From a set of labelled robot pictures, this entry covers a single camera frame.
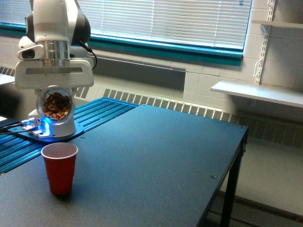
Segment white wall shelf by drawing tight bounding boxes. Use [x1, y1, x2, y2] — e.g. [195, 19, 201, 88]
[251, 19, 303, 29]
[211, 81, 303, 108]

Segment upper white wall shelf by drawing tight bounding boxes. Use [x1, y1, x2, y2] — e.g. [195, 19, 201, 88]
[251, 19, 303, 29]

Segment red plastic cup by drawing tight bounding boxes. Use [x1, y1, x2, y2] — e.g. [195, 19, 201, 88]
[41, 142, 78, 195]

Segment white window blinds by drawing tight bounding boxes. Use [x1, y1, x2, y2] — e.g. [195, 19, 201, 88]
[0, 0, 252, 50]

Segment lower white wall shelf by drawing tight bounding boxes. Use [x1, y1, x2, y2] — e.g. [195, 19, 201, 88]
[211, 81, 303, 108]

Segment black cables at base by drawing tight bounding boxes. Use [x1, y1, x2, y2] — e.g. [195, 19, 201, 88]
[0, 121, 24, 135]

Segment white shelf rail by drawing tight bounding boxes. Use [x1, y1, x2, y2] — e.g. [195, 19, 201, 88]
[252, 0, 276, 85]

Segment black table leg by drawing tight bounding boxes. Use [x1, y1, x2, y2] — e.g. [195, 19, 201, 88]
[220, 143, 244, 227]

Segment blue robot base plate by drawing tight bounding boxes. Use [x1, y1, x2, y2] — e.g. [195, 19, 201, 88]
[8, 122, 84, 143]

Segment baseboard heater grille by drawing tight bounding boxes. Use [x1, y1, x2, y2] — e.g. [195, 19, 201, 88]
[0, 66, 303, 149]

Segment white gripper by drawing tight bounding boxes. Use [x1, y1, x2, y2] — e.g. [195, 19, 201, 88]
[15, 59, 94, 95]

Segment clear cup of almonds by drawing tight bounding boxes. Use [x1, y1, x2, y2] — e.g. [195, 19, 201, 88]
[36, 85, 75, 125]

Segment white desk edge left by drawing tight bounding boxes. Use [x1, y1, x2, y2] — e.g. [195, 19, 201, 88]
[0, 74, 15, 86]

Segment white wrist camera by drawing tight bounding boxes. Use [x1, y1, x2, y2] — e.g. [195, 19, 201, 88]
[17, 36, 45, 60]

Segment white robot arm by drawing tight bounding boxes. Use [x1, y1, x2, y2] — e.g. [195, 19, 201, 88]
[15, 0, 94, 142]

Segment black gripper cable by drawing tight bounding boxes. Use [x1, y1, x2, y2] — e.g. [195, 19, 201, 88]
[79, 40, 98, 70]

